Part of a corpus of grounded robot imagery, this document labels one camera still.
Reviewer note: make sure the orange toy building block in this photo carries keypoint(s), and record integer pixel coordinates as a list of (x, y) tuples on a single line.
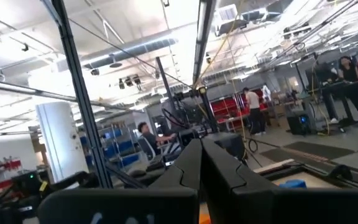
[(204, 216)]

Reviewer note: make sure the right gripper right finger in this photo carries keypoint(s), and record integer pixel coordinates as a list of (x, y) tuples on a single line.
[(219, 174)]

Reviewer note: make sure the black hazard-striped floor mat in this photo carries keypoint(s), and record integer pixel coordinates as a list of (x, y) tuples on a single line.
[(306, 152)]

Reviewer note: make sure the black equipment box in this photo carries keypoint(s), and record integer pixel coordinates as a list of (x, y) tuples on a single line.
[(228, 144)]

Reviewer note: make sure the black standing desk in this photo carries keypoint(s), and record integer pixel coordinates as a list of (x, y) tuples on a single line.
[(340, 85)]

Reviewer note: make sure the white round column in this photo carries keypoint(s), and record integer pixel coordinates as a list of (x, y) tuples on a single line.
[(61, 140)]

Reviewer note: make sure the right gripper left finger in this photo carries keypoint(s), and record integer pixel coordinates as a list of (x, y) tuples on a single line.
[(188, 168)]

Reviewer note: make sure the blue storage bin shelf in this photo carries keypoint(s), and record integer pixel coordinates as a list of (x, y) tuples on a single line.
[(120, 146)]

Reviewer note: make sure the black computer blue light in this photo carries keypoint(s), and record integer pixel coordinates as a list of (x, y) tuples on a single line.
[(298, 124)]

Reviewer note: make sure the person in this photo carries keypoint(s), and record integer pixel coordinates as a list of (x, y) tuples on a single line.
[(149, 140), (254, 109), (351, 84)]

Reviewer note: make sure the silver ventilation duct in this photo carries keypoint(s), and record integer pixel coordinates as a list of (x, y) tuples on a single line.
[(129, 51)]

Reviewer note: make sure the black device green light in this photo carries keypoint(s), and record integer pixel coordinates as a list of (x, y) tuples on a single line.
[(26, 183)]

